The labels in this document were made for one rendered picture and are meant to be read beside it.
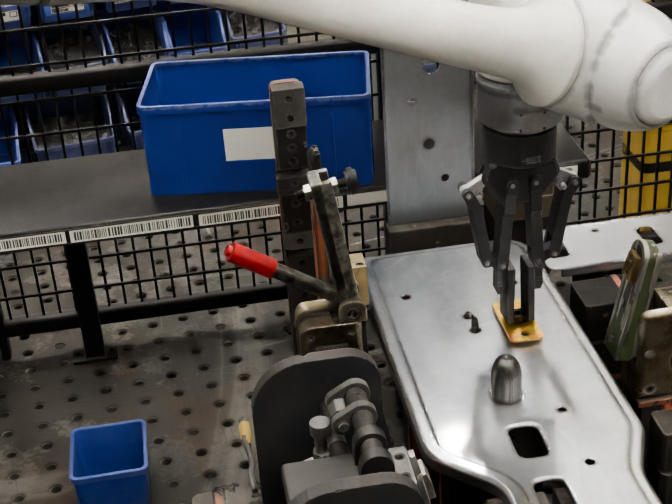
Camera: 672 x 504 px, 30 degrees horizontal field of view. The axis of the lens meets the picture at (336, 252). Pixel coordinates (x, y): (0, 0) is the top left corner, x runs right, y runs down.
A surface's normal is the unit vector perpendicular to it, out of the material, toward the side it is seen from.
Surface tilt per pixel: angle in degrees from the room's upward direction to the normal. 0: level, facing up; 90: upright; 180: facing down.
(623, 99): 94
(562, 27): 48
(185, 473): 0
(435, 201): 90
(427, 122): 90
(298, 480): 0
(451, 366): 0
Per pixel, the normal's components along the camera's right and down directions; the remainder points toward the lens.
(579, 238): -0.06, -0.87
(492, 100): -0.72, 0.38
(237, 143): 0.00, 0.49
